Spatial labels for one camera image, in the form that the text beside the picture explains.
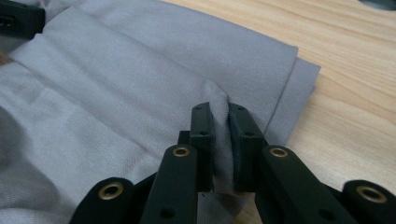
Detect grey sweatpants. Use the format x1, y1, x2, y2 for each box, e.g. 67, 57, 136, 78
0, 0, 322, 224

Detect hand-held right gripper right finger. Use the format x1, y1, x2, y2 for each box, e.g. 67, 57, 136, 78
227, 102, 270, 193

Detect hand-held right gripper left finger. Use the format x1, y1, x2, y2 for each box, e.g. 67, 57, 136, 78
177, 101, 217, 194

